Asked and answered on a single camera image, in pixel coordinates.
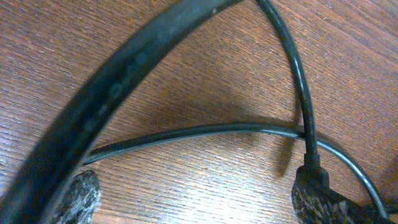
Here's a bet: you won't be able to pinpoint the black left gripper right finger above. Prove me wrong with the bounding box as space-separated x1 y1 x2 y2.
291 180 391 224

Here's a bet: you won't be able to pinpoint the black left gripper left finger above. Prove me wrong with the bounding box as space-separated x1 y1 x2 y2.
54 170 102 224

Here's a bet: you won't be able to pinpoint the black usb cables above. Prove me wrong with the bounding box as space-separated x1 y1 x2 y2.
0 0 389 224

